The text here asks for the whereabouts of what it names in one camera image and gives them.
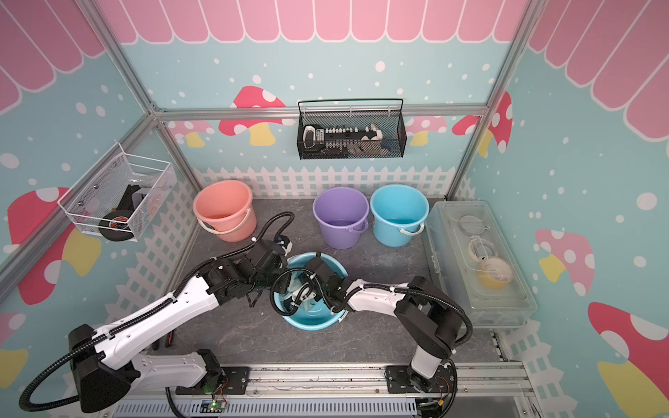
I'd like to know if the light green cloth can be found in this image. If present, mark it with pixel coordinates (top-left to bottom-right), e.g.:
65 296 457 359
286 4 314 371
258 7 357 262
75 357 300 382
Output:
284 284 317 314

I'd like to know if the teal bucket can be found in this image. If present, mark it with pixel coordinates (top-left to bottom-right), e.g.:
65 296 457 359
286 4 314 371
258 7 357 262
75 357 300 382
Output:
273 252 348 331
369 185 430 248

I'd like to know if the purple bucket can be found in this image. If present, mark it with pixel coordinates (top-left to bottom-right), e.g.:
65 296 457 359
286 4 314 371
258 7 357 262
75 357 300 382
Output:
313 186 370 250

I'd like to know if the pink bucket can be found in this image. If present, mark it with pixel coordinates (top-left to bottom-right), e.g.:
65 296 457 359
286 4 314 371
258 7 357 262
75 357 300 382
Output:
193 180 257 243

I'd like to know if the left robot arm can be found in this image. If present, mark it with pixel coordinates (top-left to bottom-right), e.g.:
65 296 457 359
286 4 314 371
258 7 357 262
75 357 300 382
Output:
18 212 294 414

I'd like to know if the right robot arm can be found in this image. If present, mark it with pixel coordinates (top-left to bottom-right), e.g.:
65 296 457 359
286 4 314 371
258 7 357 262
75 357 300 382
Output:
270 253 473 393

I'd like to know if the clear plastic storage box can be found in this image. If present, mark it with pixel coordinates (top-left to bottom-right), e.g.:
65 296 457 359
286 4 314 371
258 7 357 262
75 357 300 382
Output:
423 201 538 329

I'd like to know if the white power strip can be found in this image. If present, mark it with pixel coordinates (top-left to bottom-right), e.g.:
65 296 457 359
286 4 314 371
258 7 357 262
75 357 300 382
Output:
300 124 383 154

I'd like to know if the black tape dispenser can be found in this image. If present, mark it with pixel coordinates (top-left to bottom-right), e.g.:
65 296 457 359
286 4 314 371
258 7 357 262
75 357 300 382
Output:
99 185 140 242

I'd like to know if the black wire wall basket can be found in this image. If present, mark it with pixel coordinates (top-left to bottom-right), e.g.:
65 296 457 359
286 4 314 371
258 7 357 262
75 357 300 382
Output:
296 99 407 160

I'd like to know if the white wire wall basket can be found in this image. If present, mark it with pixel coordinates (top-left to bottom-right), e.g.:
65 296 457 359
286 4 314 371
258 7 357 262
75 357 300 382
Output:
57 143 177 241

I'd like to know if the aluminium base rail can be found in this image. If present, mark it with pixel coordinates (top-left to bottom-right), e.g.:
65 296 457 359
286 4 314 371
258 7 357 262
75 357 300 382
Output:
100 362 544 417

